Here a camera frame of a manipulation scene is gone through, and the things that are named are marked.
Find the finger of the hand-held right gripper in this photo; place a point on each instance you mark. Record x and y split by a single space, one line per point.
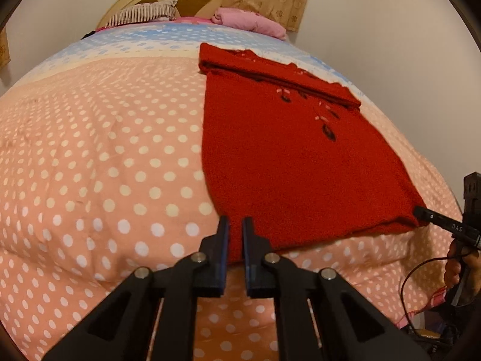
443 223

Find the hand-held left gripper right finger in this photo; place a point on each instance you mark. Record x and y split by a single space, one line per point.
246 248

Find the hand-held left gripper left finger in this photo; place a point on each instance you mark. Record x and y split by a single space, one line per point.
224 248

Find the red knitted sweater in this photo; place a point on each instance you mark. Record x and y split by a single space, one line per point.
300 165

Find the person's right hand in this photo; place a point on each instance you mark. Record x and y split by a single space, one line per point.
451 267

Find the red plaid bed sheet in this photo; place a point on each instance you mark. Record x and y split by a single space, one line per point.
430 299

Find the dark object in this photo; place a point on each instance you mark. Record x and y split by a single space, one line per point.
432 336

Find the polka dot bed blanket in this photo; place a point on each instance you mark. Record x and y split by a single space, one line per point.
94 158

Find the pink pillow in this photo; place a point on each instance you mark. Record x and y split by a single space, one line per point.
248 20

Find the pink bed sheet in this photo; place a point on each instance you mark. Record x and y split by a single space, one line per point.
188 19

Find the striped pillow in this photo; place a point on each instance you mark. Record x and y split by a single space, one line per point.
142 13

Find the dark cloth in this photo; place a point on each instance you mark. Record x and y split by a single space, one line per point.
87 35

